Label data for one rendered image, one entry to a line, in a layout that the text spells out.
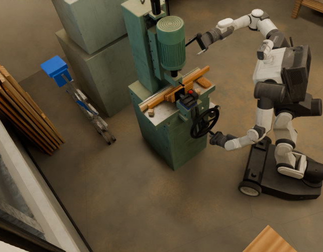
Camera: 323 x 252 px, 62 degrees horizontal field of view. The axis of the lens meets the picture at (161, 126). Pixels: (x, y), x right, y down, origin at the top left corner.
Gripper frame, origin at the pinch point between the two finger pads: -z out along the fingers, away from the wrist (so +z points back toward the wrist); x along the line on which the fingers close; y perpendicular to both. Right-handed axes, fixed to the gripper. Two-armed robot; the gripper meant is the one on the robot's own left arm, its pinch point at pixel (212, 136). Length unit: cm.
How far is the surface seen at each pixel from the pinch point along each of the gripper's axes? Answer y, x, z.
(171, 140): 5.9, -20.7, -28.7
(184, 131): 2.4, -7.1, -28.4
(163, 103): 38.6, -7.5, -23.1
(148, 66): 65, 4, -32
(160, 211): -45, -71, -37
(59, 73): 100, -45, -65
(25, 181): 67, -116, -37
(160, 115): 37.2, -17.0, -16.9
